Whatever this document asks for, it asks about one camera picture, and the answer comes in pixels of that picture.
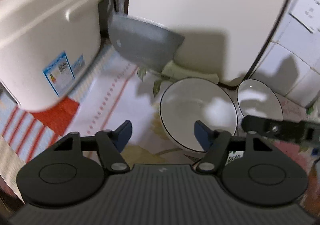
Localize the white bowl dark rim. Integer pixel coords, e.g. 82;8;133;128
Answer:
234;79;284;131
159;78;238;153

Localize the carrot pattern white plate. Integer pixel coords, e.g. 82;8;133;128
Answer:
225;151;244;165

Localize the floral table cloth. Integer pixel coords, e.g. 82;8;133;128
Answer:
62;45;320;166

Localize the red striped cloth mat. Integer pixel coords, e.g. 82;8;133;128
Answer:
1;93;79;162

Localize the white cutting board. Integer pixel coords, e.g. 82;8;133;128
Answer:
129;0;287;87

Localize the white rice cooker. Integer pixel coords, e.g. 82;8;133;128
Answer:
1;0;102;112

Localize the grey cleaver with white handle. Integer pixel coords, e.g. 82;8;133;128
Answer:
108;13;219;84

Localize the white wall socket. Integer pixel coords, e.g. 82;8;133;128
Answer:
290;0;319;33

